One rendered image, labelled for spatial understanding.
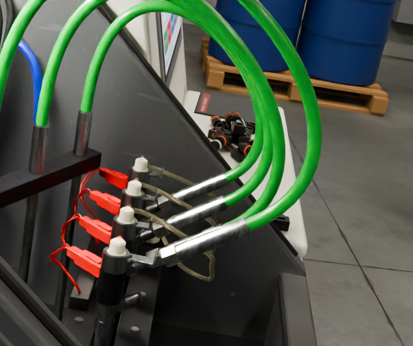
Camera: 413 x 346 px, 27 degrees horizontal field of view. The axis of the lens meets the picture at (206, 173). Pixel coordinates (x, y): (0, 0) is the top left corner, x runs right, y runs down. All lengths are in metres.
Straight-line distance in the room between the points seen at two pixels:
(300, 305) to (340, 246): 2.55
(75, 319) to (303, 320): 0.32
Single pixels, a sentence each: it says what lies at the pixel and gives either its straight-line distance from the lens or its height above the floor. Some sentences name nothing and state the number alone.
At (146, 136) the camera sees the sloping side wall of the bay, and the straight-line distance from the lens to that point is 1.18.
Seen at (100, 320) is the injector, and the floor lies 1.01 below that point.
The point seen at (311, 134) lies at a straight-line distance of 0.84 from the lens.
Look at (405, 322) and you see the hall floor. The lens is 3.28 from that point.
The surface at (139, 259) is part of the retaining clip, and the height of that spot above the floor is 1.09.
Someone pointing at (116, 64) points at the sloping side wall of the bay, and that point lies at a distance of 1.15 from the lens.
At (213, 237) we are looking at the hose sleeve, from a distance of 0.88.
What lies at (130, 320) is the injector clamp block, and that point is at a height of 0.98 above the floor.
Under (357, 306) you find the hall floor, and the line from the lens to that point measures 3.28.
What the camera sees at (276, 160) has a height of 1.20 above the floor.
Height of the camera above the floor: 1.51
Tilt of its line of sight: 21 degrees down
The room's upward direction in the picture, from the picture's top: 11 degrees clockwise
